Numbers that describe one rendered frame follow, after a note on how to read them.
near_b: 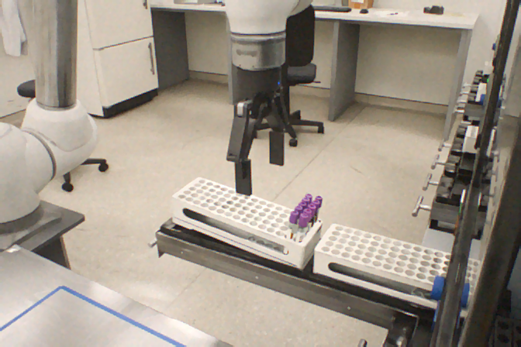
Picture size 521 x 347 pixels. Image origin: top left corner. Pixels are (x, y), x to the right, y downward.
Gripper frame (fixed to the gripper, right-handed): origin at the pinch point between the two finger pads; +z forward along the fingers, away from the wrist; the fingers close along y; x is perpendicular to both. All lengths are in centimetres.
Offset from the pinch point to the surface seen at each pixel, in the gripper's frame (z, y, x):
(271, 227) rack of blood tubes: 9.4, 3.2, 3.7
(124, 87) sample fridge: 70, -223, -256
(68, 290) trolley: 14.0, 29.8, -22.4
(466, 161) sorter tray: 15, -57, 34
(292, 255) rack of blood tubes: 12.6, 5.4, 9.1
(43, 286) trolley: 14.0, 31.3, -27.1
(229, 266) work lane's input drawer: 18.4, 7.3, -3.6
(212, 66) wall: 78, -349, -245
